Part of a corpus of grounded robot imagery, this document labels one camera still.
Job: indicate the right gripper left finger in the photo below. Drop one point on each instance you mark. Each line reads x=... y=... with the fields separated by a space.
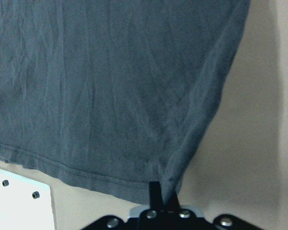
x=155 y=196

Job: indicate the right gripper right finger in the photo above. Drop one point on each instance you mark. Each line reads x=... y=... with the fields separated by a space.
x=173 y=202

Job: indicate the black printed t-shirt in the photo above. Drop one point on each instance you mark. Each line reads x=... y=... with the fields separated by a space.
x=110 y=95

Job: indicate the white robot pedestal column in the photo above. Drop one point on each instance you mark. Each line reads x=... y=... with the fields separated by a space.
x=25 y=204

